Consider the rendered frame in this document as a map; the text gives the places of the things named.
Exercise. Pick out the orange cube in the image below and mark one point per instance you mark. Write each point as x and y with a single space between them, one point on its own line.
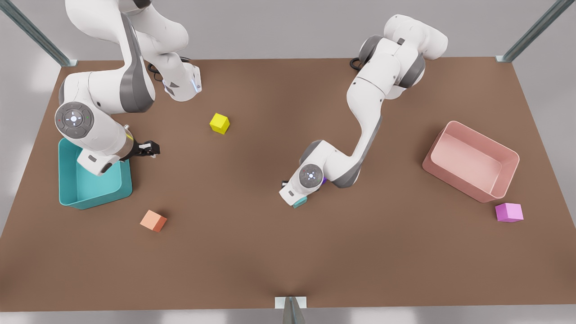
153 221

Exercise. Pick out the silver frame post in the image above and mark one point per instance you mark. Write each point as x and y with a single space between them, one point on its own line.
36 33
291 308
533 31

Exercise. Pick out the pink cube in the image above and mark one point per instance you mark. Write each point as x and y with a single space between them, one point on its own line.
509 212

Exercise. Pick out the yellow cube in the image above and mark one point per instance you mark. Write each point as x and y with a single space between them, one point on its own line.
219 123

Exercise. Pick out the teal plastic bin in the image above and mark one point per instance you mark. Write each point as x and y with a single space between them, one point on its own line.
99 191

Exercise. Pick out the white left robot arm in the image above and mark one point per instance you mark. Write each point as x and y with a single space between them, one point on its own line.
373 90

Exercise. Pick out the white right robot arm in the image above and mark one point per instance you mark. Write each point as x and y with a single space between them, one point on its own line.
108 85

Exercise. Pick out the pink plastic bin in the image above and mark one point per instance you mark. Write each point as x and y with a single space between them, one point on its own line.
468 164

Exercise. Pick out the teal cube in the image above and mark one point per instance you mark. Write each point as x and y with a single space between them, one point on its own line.
300 202

